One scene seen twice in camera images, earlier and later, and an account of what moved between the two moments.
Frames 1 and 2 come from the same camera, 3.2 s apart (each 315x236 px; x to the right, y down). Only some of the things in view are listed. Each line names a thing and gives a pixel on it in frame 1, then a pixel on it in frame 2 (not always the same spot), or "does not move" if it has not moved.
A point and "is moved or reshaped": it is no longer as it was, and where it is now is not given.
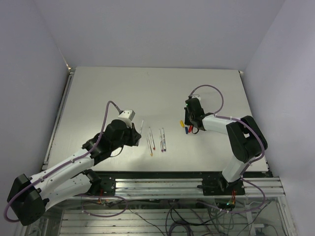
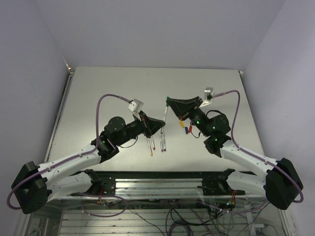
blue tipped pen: [163, 140] does not move
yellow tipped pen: [149, 145] does not move
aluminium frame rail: [270, 187] does not move
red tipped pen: [152, 138] does not move
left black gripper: [134, 135] → [149, 126]
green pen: [141, 127] is moved or reshaped
